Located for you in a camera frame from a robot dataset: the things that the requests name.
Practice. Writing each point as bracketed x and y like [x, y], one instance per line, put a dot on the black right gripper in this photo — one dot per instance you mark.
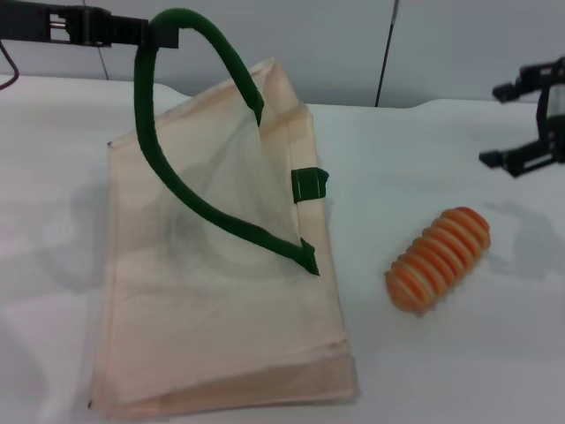
[543, 115]

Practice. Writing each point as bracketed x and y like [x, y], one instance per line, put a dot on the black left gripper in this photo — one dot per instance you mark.
[44, 22]

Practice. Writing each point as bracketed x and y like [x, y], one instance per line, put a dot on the orange ridged bread loaf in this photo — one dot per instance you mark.
[437, 260]

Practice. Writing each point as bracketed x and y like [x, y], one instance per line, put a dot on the thin dark background pole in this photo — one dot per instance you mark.
[385, 57]

